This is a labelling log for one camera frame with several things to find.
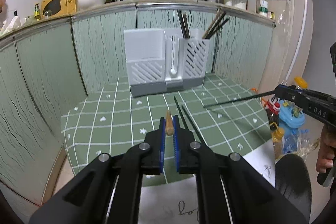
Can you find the clear plastic water bottle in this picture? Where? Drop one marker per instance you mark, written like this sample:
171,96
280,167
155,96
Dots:
296,141

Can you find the dark sauce bottle red cap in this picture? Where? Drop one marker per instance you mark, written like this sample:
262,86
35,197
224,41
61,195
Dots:
272,110

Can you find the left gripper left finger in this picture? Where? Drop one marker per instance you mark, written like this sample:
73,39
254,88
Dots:
154,159

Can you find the green checked table mat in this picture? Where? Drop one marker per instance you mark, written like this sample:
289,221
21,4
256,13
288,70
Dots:
111,121

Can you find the yellow lid oil bottle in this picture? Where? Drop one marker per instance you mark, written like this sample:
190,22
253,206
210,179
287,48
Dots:
300,83

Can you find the dark green chopstick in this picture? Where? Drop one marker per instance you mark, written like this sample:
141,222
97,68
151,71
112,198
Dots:
198,133
181,114
242,99
182,24

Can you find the yellow microwave oven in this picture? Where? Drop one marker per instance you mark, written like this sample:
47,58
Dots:
58,7

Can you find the green glass bottle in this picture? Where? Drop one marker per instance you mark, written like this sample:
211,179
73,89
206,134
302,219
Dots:
37,13

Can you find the white plastic utensil holder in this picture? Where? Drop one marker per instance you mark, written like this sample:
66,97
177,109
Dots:
160,60

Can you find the blue plastic container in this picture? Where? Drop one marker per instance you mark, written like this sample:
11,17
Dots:
291,119

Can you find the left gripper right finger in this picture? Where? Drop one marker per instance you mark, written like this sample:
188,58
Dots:
181,140

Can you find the right hand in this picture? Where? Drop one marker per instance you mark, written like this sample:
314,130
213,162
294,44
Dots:
326,153

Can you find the green label white bottle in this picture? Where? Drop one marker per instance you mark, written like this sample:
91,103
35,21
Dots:
263,8

